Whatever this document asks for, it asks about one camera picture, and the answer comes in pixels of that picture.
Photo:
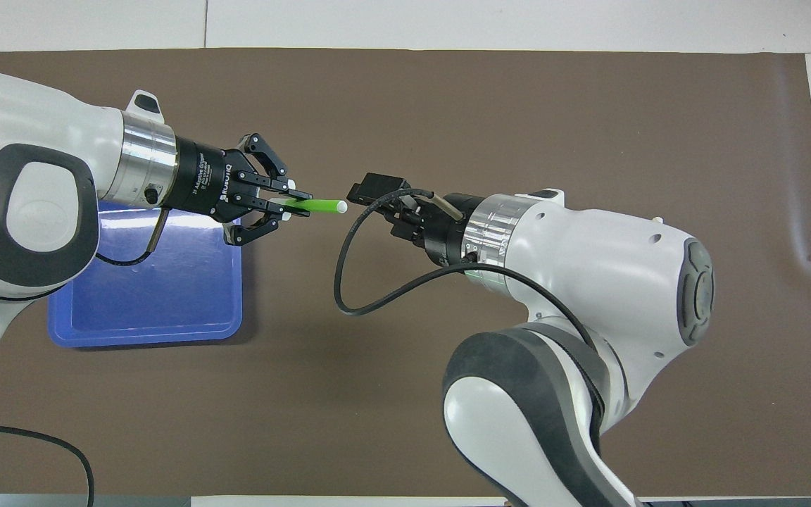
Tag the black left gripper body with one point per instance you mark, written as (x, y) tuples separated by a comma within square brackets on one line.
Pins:
[(201, 183)]

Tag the blue plastic tray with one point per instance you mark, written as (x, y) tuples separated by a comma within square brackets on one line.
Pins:
[(166, 296)]

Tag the green marker pen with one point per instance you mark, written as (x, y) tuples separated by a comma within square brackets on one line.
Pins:
[(324, 206)]

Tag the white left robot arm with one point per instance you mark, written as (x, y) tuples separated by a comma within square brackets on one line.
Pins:
[(25, 105)]

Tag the brown table mat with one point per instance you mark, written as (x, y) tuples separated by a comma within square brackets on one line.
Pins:
[(377, 422)]

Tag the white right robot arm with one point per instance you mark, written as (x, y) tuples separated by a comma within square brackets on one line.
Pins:
[(588, 253)]

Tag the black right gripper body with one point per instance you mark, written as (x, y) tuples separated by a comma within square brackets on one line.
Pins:
[(441, 232)]

